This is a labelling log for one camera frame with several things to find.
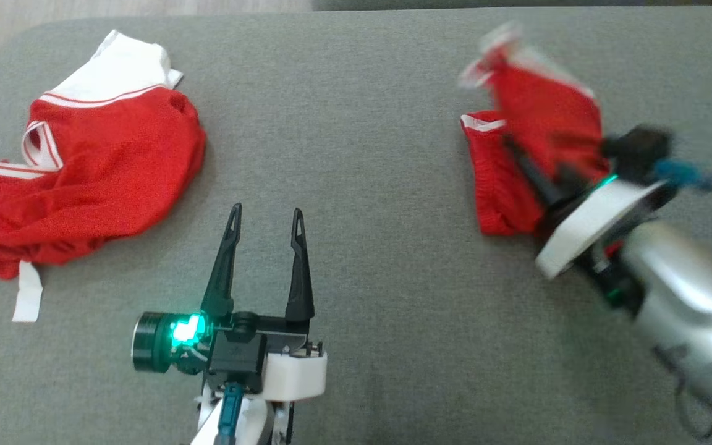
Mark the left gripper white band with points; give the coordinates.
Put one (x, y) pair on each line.
(294, 374)

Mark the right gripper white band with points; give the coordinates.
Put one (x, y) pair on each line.
(591, 225)

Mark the red basketball shorts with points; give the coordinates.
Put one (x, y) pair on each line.
(535, 111)

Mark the red white basketball jersey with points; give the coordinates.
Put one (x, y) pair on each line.
(102, 167)

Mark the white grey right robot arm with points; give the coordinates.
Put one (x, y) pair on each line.
(690, 309)

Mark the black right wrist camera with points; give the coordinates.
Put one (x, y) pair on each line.
(637, 151)

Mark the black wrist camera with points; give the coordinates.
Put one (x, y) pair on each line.
(637, 151)
(238, 361)

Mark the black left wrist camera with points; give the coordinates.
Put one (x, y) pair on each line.
(238, 361)

